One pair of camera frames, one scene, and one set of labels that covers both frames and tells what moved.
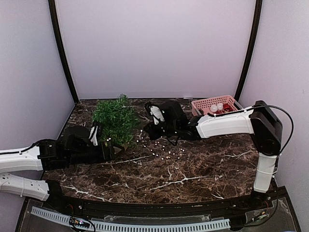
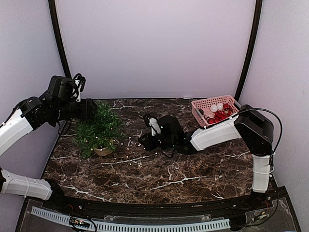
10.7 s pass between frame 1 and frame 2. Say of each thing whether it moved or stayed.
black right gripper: moved
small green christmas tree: moved
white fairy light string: moved
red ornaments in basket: stayed
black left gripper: moved
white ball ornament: stayed
